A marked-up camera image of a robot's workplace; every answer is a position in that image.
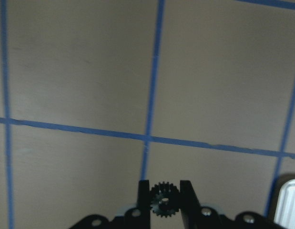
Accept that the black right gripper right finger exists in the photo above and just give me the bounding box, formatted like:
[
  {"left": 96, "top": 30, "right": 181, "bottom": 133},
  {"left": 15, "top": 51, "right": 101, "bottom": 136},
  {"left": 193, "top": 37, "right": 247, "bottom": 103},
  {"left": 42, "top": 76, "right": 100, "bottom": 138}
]
[{"left": 180, "top": 180, "right": 223, "bottom": 229}]

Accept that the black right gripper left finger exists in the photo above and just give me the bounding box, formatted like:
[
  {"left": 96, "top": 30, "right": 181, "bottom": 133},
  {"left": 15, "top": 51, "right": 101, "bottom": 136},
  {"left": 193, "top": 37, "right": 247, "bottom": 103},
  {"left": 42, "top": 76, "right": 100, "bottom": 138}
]
[{"left": 124, "top": 180, "right": 151, "bottom": 229}]

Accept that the ribbed metal tray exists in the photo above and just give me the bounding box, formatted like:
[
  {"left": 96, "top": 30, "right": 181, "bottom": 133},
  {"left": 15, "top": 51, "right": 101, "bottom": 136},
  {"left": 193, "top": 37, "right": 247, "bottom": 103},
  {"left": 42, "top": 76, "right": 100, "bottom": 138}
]
[{"left": 274, "top": 179, "right": 295, "bottom": 229}]

